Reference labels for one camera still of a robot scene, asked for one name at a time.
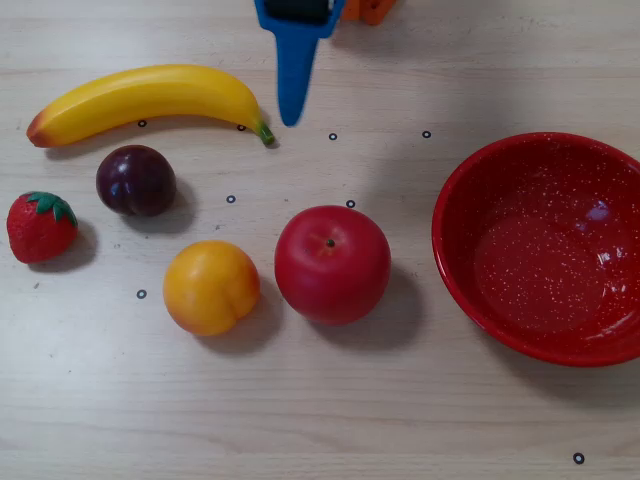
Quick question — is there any blue gripper with motor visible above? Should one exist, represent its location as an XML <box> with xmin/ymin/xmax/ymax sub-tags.
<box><xmin>253</xmin><ymin>0</ymin><xmax>347</xmax><ymax>128</ymax></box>

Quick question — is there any dark purple plum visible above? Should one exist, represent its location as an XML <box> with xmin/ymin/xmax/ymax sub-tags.
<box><xmin>95</xmin><ymin>144</ymin><xmax>178</xmax><ymax>218</ymax></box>

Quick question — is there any orange robot base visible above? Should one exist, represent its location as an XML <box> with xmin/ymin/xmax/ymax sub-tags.
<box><xmin>341</xmin><ymin>0</ymin><xmax>399</xmax><ymax>26</ymax></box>

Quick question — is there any red speckled enamel bowl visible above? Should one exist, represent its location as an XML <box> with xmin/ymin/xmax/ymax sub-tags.
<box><xmin>431</xmin><ymin>132</ymin><xmax>640</xmax><ymax>368</ymax></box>

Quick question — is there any yellow plastic banana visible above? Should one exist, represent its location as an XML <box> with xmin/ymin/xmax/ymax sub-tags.
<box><xmin>25</xmin><ymin>63</ymin><xmax>277</xmax><ymax>149</ymax></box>

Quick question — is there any red plastic apple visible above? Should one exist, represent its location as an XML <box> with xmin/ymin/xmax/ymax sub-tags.
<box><xmin>273</xmin><ymin>204</ymin><xmax>392</xmax><ymax>327</ymax></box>

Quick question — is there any yellow orange peach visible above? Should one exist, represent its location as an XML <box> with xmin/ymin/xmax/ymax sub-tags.
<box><xmin>162</xmin><ymin>240</ymin><xmax>261</xmax><ymax>337</ymax></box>

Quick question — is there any red plastic strawberry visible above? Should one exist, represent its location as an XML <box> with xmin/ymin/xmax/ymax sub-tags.
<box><xmin>6</xmin><ymin>191</ymin><xmax>80</xmax><ymax>265</ymax></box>

